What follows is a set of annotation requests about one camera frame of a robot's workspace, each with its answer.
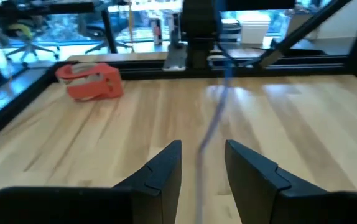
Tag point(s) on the brown cardboard box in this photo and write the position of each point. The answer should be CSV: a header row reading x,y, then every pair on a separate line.
x,y
296,21

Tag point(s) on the stack of books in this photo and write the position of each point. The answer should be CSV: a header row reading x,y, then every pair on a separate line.
x,y
229,31

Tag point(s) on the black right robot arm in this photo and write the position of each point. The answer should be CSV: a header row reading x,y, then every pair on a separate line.
x,y
200,31

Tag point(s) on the green office chair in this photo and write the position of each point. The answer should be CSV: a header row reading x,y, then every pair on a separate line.
x,y
23,34

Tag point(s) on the grey metal mounting plate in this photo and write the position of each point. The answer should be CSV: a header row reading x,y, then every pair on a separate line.
x,y
175,56

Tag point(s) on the grey office chair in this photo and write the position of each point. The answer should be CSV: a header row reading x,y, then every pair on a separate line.
x,y
104,34

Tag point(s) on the red tape dispenser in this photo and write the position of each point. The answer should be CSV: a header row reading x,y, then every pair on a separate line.
x,y
91,82

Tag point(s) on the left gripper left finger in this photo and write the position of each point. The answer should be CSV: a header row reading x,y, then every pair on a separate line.
x,y
135,202

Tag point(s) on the small white red box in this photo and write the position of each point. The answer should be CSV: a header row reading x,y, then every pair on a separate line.
x,y
156,31

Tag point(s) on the black office desk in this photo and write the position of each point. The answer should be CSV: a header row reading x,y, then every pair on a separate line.
x,y
41,7

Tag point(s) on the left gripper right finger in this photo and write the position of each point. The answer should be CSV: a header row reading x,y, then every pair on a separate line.
x,y
275,199

